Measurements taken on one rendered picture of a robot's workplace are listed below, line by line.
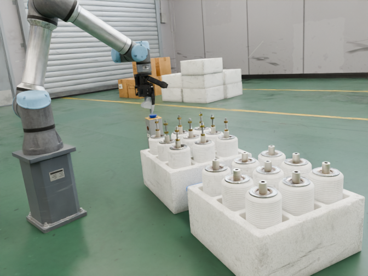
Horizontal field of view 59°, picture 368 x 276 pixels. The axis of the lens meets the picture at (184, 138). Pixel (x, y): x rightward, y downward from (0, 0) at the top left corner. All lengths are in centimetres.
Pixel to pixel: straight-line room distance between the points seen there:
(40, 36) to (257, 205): 108
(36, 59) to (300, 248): 119
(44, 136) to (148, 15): 687
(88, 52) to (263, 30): 353
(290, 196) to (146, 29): 723
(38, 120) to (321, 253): 106
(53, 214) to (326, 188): 100
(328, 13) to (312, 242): 571
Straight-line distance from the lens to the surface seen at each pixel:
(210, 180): 106
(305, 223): 94
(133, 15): 778
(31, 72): 149
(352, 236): 112
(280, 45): 684
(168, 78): 455
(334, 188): 103
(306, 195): 95
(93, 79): 705
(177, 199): 133
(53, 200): 139
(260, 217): 89
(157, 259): 111
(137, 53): 148
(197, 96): 420
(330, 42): 645
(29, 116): 134
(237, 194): 96
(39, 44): 149
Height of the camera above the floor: 62
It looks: 14 degrees down
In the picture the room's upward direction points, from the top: 5 degrees counter-clockwise
